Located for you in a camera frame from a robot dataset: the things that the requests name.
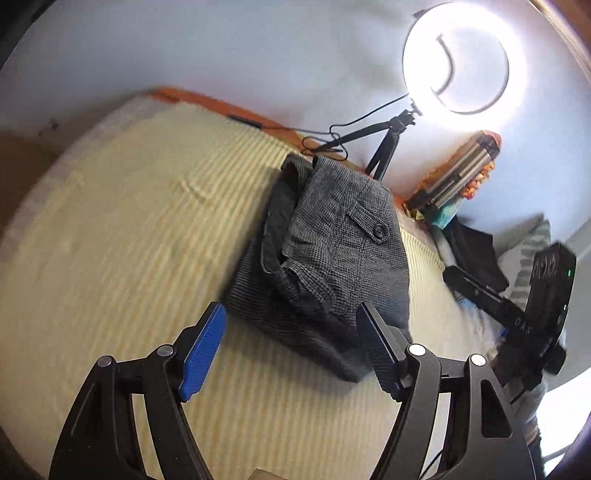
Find dark grey checked pants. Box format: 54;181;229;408
224;154;410;383

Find grey gloved right hand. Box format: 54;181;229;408
504;379;547;444

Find green patterned pillow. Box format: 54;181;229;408
498;215;552;309

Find folded black garment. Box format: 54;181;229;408
443;216;509;293

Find striped yellow bed sheet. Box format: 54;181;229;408
0;94;509;480

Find rolled mat with silver tube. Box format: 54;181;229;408
402;130;502;223

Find black tripod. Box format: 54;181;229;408
311;104;422;181

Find black power cable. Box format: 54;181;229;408
227;91;412;163

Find white ring light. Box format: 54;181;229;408
402;1;528;118

